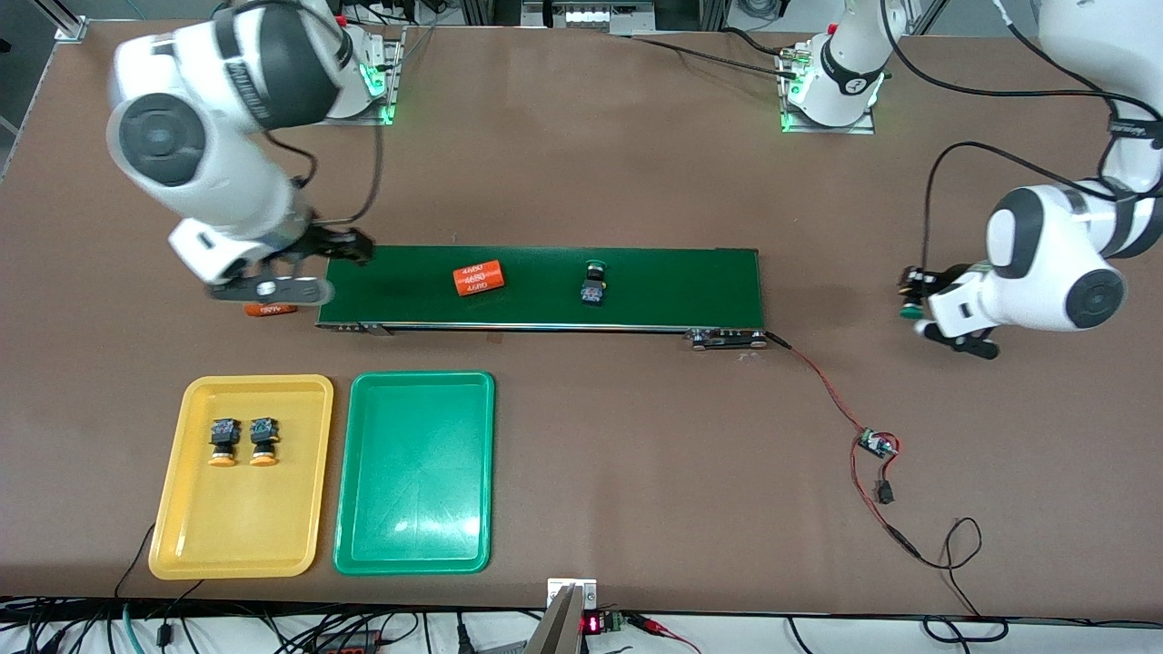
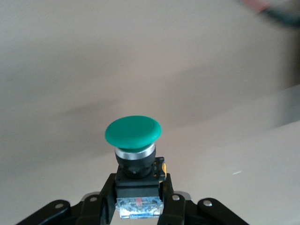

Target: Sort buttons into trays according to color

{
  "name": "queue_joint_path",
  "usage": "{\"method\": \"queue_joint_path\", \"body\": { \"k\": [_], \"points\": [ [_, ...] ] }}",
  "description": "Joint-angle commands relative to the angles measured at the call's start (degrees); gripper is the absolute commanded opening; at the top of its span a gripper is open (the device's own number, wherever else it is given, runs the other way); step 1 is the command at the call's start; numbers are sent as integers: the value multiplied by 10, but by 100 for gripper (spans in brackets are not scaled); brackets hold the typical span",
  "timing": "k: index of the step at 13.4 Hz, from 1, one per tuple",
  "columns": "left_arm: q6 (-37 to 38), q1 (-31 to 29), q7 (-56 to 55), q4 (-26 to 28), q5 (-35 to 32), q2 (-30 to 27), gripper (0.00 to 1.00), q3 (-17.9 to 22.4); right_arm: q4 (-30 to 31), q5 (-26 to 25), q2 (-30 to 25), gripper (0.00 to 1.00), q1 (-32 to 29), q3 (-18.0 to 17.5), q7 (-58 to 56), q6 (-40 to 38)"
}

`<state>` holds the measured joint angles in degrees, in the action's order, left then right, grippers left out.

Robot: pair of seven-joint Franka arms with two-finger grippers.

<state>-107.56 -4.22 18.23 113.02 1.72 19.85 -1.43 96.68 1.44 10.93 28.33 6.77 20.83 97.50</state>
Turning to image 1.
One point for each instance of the green-capped black push button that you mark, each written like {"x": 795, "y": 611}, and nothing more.
{"x": 910, "y": 313}
{"x": 594, "y": 292}

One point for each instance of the orange 4680 battery cylinder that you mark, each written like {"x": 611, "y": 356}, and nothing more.
{"x": 273, "y": 311}
{"x": 479, "y": 278}

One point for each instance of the yellow-capped black push button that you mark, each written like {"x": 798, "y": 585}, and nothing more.
{"x": 223, "y": 431}
{"x": 263, "y": 431}

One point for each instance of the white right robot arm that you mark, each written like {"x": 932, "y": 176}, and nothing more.
{"x": 236, "y": 73}

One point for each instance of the small green circuit board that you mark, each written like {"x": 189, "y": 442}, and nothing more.
{"x": 877, "y": 443}

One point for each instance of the green belt mini conveyor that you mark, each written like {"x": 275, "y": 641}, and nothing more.
{"x": 545, "y": 309}

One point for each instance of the green plastic tray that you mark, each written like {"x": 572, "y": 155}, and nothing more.
{"x": 413, "y": 472}

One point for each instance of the yellow plastic tray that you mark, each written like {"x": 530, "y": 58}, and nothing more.
{"x": 241, "y": 527}

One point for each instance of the grey controller box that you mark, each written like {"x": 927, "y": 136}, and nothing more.
{"x": 586, "y": 16}

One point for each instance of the orange power strip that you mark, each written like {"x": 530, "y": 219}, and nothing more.
{"x": 350, "y": 645}

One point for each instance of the red digit display module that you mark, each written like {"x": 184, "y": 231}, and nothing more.
{"x": 591, "y": 624}

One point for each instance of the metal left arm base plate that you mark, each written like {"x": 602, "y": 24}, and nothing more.
{"x": 827, "y": 129}

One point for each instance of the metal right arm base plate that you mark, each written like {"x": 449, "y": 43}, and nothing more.
{"x": 397, "y": 64}

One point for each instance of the aluminium frame extrusion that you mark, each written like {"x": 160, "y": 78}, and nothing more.
{"x": 73, "y": 25}

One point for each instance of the small silver metal bracket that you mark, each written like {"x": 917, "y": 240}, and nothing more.
{"x": 556, "y": 589}

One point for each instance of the grey metal mount bar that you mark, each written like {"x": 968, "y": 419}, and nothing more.
{"x": 556, "y": 631}

